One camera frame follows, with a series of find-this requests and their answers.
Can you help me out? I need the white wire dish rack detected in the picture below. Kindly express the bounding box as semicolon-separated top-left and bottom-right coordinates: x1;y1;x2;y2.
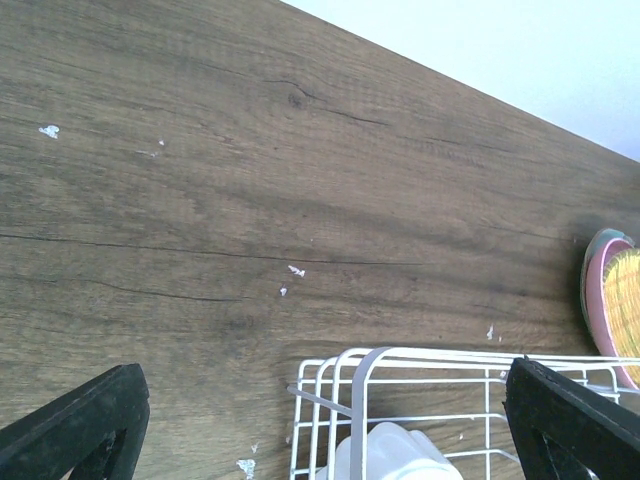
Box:
285;346;640;480

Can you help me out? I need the white scalloped bowl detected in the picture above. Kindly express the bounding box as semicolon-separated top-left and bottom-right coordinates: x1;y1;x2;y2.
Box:
314;422;466;480

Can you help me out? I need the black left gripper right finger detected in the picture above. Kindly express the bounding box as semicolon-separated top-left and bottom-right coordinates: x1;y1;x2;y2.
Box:
504;357;639;479

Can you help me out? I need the pink plate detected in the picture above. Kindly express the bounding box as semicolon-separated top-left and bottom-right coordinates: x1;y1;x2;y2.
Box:
580;228;639;390

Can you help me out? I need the yellow woven bamboo tray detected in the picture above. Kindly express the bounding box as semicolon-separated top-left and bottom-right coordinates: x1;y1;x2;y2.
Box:
602;248;639;359

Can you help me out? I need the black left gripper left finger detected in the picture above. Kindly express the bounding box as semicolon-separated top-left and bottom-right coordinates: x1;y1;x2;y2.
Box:
1;363;150;479

